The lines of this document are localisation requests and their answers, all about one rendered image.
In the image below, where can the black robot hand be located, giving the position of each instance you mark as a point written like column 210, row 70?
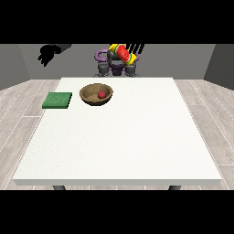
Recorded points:
column 46, row 54
column 135, row 47

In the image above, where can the green square pad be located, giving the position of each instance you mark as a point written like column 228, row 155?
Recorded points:
column 57, row 100

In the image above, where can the small red ball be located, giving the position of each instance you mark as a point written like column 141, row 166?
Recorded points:
column 101, row 94

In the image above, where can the brown wooden bowl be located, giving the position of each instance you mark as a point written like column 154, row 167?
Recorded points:
column 96, row 94

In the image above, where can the dark table leg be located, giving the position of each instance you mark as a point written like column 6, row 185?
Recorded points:
column 59, row 187
column 174, row 187

